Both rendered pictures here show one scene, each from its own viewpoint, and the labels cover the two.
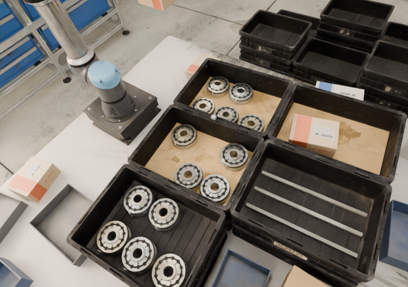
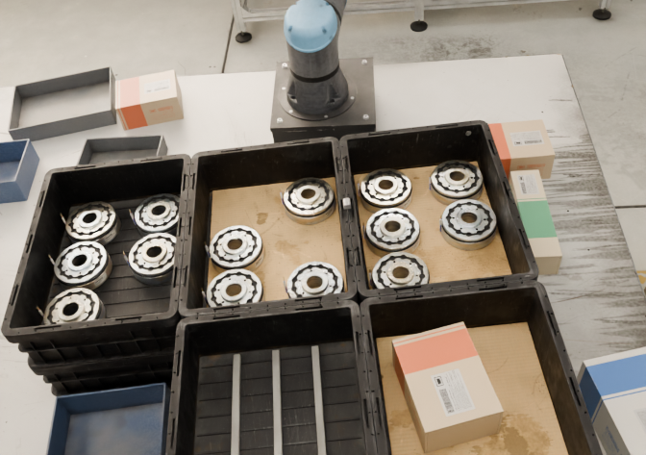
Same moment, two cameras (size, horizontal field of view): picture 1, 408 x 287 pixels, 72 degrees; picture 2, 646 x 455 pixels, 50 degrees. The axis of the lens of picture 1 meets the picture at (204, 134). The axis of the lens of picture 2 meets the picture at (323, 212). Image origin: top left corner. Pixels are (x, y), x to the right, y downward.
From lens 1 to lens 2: 0.74 m
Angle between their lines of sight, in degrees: 34
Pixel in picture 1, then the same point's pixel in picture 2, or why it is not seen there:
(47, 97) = (366, 31)
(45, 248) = not seen: hidden behind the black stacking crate
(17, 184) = (126, 88)
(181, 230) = (146, 295)
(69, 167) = (195, 121)
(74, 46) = not seen: outside the picture
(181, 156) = (271, 221)
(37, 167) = (161, 88)
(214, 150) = (313, 257)
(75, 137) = (246, 93)
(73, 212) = not seen: hidden behind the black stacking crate
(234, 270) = (150, 422)
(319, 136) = (435, 387)
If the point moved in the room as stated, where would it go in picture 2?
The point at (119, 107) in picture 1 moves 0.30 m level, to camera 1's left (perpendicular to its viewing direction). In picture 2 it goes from (302, 91) to (227, 42)
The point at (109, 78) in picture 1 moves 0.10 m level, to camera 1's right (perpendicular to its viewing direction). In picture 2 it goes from (303, 34) to (334, 52)
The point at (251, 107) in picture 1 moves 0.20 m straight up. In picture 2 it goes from (453, 260) to (459, 186)
